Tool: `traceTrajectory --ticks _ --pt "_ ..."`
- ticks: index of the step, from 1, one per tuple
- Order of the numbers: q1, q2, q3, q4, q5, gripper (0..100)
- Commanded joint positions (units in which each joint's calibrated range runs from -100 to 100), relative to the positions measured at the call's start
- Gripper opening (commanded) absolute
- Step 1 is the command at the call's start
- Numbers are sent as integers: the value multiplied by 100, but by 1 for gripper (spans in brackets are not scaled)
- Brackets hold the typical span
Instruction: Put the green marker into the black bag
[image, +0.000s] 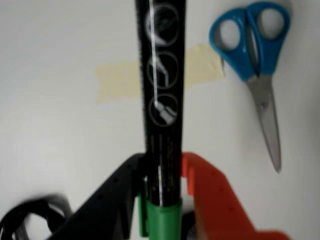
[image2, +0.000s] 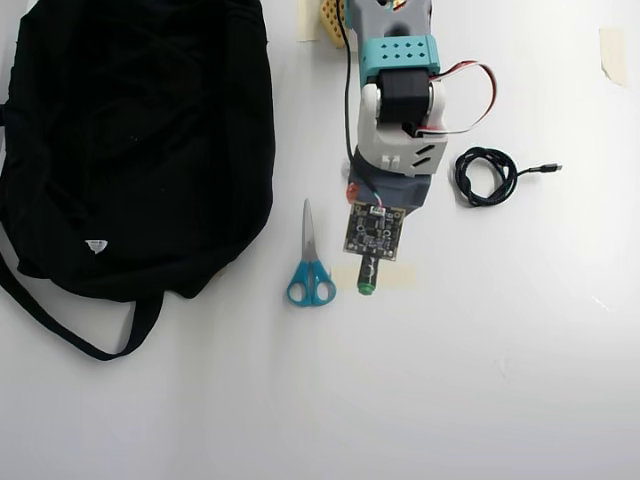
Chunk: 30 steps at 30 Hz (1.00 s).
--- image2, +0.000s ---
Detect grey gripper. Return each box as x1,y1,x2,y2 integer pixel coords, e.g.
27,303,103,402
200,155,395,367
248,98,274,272
344,156,431,212

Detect green marker with black barrel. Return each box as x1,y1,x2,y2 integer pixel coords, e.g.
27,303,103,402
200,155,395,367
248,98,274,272
355,253,380,296

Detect black fabric bag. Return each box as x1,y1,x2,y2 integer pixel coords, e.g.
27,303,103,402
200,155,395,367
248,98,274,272
0,0,277,362

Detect long beige masking tape strip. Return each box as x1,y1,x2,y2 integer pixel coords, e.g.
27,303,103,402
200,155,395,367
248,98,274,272
332,264,417,292

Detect yellow perforated block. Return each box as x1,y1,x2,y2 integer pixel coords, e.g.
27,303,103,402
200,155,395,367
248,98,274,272
319,0,349,50

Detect narrow beige masking tape piece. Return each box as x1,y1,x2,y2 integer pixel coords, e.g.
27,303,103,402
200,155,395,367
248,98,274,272
297,0,321,43

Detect torn beige masking tape piece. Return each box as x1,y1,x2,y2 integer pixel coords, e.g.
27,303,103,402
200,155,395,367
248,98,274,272
598,28,630,89

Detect camera circuit board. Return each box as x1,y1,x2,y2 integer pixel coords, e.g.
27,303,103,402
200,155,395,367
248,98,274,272
342,200,407,263

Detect blue-handled scissors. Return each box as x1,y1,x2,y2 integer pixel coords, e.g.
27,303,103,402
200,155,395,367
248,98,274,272
285,198,336,307

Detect thin black camera cable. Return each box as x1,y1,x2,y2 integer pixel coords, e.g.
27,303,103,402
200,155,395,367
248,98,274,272
337,0,386,211

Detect red white servo wire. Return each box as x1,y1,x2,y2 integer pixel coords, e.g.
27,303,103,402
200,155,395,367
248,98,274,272
414,59,499,139

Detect coiled black USB cable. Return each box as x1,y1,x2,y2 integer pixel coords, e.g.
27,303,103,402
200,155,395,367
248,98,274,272
453,146,564,209

